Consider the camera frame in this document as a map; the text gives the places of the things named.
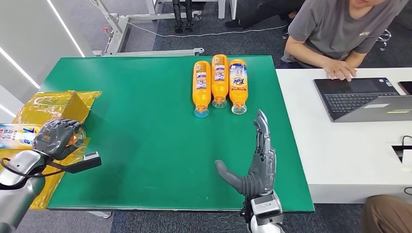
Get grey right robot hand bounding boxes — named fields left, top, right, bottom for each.
left=215, top=109, right=277, bottom=197

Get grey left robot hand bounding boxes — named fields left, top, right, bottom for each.
left=33, top=119, right=85, bottom=161

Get orange detergent bottle clear cap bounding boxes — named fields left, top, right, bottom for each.
left=0, top=123, right=87, bottom=150
left=211, top=54, right=229, bottom=109

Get orange bottle Tide label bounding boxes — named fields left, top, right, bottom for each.
left=228, top=59, right=248, bottom=116

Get orange detergent bottle blue cap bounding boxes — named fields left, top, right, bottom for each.
left=192, top=60, right=212, bottom=118

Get yellow film-wrapped cardboard box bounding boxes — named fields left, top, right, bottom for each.
left=0, top=90, right=103, bottom=210

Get white desk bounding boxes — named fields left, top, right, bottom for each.
left=275, top=67, right=412, bottom=204

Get green table mat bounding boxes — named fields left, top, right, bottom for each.
left=38, top=55, right=315, bottom=213

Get dark grey laptop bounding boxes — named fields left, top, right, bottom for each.
left=313, top=77, right=412, bottom=123

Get person's right hand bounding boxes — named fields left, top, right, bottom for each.
left=323, top=59, right=357, bottom=82

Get person's knee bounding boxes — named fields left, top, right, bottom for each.
left=361, top=194, right=412, bottom=233

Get person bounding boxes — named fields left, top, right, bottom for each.
left=278, top=0, right=410, bottom=82

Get black robot legs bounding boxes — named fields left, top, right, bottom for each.
left=172, top=0, right=194, bottom=33

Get chrome chair base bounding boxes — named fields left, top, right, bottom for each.
left=377, top=29, right=393, bottom=51

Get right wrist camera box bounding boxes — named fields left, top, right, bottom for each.
left=250, top=192, right=285, bottom=226

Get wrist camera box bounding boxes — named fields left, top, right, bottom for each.
left=66, top=151, right=103, bottom=174
left=250, top=192, right=285, bottom=226

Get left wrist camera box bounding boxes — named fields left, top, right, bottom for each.
left=66, top=151, right=103, bottom=174

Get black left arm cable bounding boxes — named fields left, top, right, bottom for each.
left=0, top=157, right=70, bottom=179

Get grey metal gantry frame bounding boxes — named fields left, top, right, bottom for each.
left=90, top=0, right=205, bottom=58

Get white floor cable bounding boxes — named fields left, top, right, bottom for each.
left=127, top=20, right=288, bottom=38

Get white table frame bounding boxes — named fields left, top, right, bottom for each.
left=146, top=0, right=238, bottom=20

